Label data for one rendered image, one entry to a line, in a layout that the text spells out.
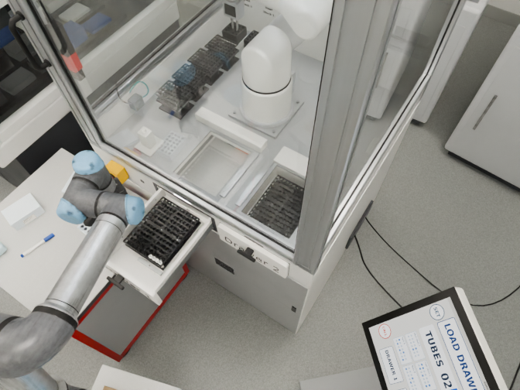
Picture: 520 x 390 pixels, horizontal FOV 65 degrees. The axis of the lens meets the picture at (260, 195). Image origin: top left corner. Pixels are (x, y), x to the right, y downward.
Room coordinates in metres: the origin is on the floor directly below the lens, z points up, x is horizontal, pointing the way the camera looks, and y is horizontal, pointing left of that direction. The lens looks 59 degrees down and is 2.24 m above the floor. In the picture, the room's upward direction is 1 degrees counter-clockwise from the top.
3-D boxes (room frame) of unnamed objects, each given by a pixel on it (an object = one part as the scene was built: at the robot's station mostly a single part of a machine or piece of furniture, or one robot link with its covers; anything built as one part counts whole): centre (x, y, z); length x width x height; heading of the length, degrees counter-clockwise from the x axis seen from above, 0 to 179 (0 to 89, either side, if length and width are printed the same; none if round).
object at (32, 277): (0.74, 0.80, 0.38); 0.62 x 0.58 x 0.76; 56
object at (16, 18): (0.99, 0.66, 1.45); 0.05 x 0.03 x 0.19; 146
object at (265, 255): (0.58, 0.03, 0.87); 0.29 x 0.02 x 0.11; 56
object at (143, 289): (0.49, 0.47, 0.87); 0.29 x 0.02 x 0.11; 56
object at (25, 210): (0.81, 0.96, 0.79); 0.13 x 0.09 x 0.05; 132
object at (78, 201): (0.56, 0.48, 1.29); 0.11 x 0.11 x 0.08; 77
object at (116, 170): (0.93, 0.57, 0.88); 0.07 x 0.05 x 0.07; 56
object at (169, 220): (0.66, 0.36, 0.87); 0.22 x 0.18 x 0.06; 146
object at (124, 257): (0.67, 0.35, 0.86); 0.40 x 0.26 x 0.06; 146
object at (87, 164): (0.66, 0.47, 1.29); 0.09 x 0.08 x 0.11; 167
